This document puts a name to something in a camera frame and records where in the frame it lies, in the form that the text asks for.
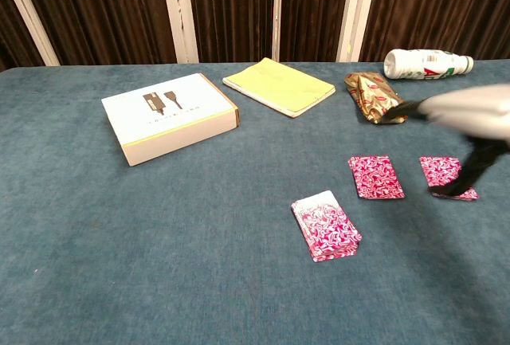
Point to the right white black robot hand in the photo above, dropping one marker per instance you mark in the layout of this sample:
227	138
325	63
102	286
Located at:
478	112

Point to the pink patterned packet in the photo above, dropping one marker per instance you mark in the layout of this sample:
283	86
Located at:
324	227
374	177
438	171

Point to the white green plastic bottle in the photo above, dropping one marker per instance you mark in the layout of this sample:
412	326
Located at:
418	64

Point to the gold red snack packet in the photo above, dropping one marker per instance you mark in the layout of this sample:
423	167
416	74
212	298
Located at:
368	94

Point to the dark brown curtain panel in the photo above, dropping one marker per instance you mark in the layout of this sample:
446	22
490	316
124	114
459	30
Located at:
16	38
231	10
99	10
311	10
438	6

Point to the yellow spiral notebook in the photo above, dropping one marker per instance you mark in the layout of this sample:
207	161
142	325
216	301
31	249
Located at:
279	82

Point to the thin white partition pole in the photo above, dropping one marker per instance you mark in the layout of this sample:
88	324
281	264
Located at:
277	14

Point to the white flat cardboard box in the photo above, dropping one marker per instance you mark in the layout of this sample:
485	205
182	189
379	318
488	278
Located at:
167	110

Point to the blue felt table mat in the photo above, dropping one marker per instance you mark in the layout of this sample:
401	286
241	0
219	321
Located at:
159	241

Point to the white partition frame post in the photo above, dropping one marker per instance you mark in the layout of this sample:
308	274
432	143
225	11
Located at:
30	18
356	14
179	14

